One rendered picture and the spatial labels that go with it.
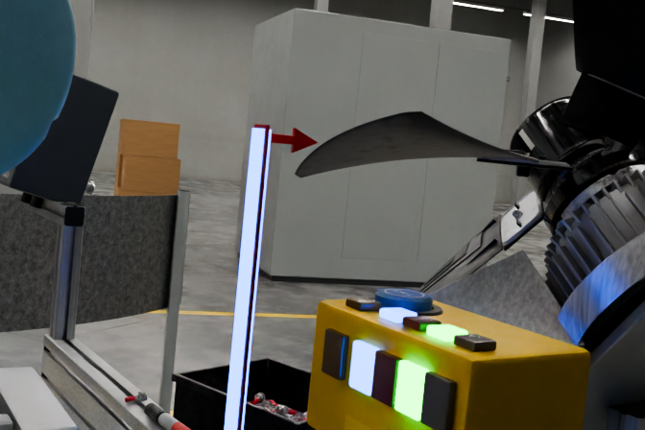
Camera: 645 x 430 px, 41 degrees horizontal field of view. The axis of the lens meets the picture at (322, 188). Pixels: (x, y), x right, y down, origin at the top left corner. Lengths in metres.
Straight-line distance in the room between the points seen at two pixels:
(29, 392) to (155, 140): 8.36
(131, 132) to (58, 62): 8.48
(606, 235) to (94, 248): 2.05
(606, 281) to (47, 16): 0.62
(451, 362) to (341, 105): 6.72
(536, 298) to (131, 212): 2.04
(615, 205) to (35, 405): 0.60
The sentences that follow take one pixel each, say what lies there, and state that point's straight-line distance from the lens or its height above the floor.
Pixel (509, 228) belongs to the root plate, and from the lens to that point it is 1.11.
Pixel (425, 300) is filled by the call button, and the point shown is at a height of 1.08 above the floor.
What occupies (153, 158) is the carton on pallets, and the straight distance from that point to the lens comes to 8.97.
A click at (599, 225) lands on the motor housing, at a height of 1.12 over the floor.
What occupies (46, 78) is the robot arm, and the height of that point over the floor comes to 1.20.
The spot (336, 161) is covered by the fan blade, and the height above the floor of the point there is 1.16.
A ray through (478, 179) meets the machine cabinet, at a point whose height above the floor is 0.99.
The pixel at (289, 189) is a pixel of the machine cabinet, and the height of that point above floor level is 0.77.
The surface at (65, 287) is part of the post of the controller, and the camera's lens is 1.30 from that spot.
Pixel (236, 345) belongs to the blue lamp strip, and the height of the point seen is 0.98.
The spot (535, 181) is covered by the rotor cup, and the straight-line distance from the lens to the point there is 1.07.
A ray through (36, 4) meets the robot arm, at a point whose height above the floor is 1.23.
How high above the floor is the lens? 1.18
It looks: 3 degrees down
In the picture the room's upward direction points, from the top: 6 degrees clockwise
